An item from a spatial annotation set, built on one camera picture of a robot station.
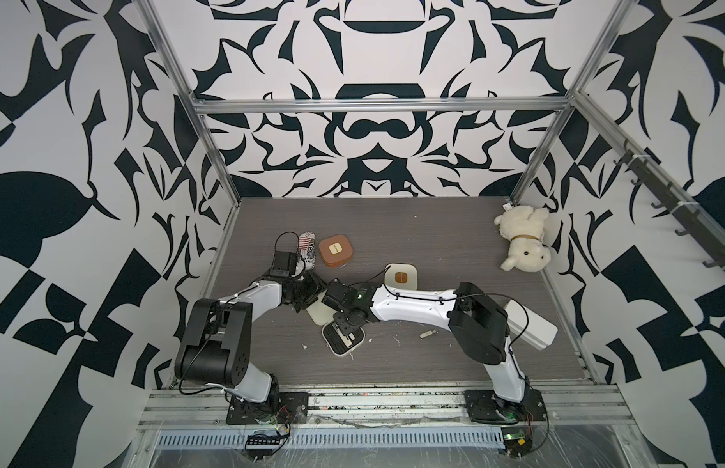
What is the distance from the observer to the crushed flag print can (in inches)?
39.7

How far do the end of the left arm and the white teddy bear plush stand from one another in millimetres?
631

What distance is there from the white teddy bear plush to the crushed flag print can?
0.64 metres

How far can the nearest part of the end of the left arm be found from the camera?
756 millimetres

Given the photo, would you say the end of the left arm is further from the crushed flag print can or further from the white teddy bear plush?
the white teddy bear plush
